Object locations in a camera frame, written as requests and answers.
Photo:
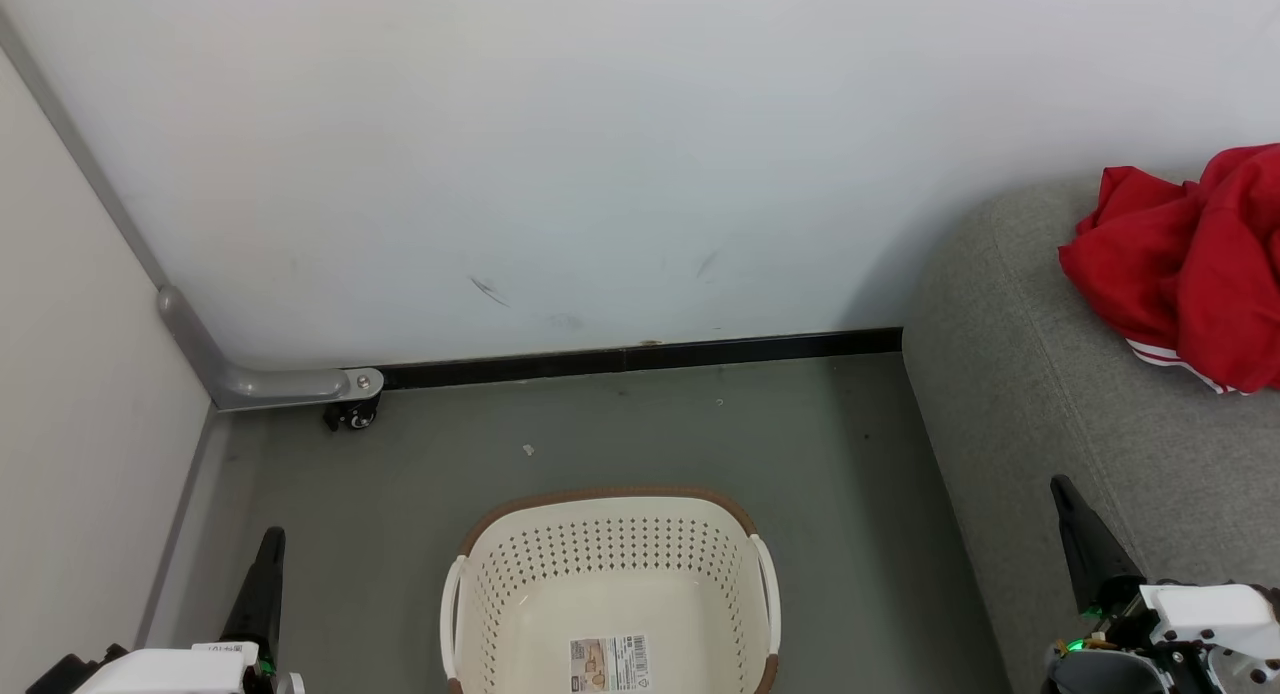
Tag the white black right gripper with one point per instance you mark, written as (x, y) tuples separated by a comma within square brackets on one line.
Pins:
[(1210, 614)]

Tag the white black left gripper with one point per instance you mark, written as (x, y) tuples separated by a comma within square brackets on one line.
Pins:
[(170, 674)]

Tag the red shorts with white stripes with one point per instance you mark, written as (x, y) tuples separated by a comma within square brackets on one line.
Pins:
[(1130, 264)]

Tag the red jersey with white trim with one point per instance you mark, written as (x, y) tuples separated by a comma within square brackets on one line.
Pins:
[(1240, 264)]

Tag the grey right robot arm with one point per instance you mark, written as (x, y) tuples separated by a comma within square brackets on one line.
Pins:
[(1100, 674)]

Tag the grey fabric sofa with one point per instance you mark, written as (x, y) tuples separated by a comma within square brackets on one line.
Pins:
[(1030, 374)]

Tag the black caster wheel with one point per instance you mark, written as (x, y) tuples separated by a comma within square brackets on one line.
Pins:
[(355, 416)]

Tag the cream perforated laundry basket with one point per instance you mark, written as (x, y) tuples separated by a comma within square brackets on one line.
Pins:
[(610, 554)]

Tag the paper label sticker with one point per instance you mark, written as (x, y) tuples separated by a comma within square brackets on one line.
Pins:
[(610, 662)]

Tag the black baseboard strip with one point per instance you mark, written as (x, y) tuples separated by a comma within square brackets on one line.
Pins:
[(640, 358)]

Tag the grey metal partition frame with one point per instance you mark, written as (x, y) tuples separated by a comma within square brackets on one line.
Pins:
[(280, 386)]

